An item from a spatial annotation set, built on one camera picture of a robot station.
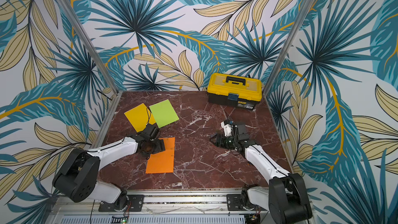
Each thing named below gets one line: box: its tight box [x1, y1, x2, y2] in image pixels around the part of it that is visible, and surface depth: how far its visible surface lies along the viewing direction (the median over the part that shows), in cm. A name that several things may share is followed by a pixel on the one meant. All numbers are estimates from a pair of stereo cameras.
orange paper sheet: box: [145, 136, 176, 174], surface depth 87 cm
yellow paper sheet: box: [123, 102, 157, 133], surface depth 109 cm
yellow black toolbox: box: [206, 73, 263, 110], surface depth 103 cm
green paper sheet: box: [148, 99, 180, 129], surface depth 113 cm
